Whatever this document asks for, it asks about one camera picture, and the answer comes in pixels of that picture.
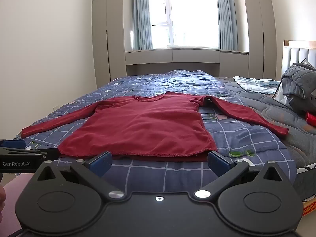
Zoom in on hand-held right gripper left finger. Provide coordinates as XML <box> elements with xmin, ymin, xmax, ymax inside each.
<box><xmin>35</xmin><ymin>151</ymin><xmax>125</xmax><ymax>201</ymax></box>

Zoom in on blue checked floral quilt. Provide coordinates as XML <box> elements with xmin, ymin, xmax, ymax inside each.
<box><xmin>15</xmin><ymin>70</ymin><xmax>297</xmax><ymax>196</ymax></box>

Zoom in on grey quilted blanket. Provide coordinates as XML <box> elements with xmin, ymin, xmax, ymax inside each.
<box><xmin>281</xmin><ymin>63</ymin><xmax>316</xmax><ymax>114</ymax></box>

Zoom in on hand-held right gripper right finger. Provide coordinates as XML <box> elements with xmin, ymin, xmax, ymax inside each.
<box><xmin>194</xmin><ymin>150</ymin><xmax>287</xmax><ymax>201</ymax></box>

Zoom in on light blue cloth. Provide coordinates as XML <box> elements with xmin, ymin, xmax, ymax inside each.
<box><xmin>233</xmin><ymin>76</ymin><xmax>280</xmax><ymax>94</ymax></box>

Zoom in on orange box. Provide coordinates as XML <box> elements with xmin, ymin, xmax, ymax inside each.
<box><xmin>300</xmin><ymin>195</ymin><xmax>316</xmax><ymax>218</ymax></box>

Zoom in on tall beige wardrobe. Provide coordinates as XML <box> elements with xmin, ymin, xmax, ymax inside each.
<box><xmin>92</xmin><ymin>0</ymin><xmax>127</xmax><ymax>89</ymax></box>
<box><xmin>241</xmin><ymin>0</ymin><xmax>283</xmax><ymax>81</ymax></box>

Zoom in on grey quilted mattress pad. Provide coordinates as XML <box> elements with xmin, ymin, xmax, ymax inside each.
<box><xmin>215</xmin><ymin>76</ymin><xmax>316</xmax><ymax>172</ymax></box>

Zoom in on beige window seat cabinet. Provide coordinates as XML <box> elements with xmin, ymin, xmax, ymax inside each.
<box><xmin>125</xmin><ymin>48</ymin><xmax>250</xmax><ymax>77</ymax></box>

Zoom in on red long-sleeve shirt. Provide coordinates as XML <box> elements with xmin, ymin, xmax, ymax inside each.
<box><xmin>21</xmin><ymin>91</ymin><xmax>289</xmax><ymax>163</ymax></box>

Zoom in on person's pink trousers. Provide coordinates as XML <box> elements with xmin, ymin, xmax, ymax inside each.
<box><xmin>0</xmin><ymin>173</ymin><xmax>37</xmax><ymax>237</ymax></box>

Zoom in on red object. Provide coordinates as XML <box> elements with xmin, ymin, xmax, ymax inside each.
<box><xmin>306</xmin><ymin>112</ymin><xmax>316</xmax><ymax>127</ymax></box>

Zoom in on bed headboard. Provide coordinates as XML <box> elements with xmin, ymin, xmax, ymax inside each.
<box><xmin>281</xmin><ymin>39</ymin><xmax>316</xmax><ymax>79</ymax></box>

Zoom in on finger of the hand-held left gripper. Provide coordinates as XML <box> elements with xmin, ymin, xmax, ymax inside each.
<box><xmin>0</xmin><ymin>140</ymin><xmax>41</xmax><ymax>154</ymax></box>
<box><xmin>41</xmin><ymin>148</ymin><xmax>60</xmax><ymax>160</ymax></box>

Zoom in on person's left hand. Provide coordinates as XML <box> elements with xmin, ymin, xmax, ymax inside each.
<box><xmin>0</xmin><ymin>184</ymin><xmax>7</xmax><ymax>224</ymax></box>

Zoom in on blue-grey curtain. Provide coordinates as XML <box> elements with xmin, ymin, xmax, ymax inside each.
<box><xmin>213</xmin><ymin>0</ymin><xmax>239</xmax><ymax>51</ymax></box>
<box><xmin>132</xmin><ymin>0</ymin><xmax>155</xmax><ymax>50</ymax></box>

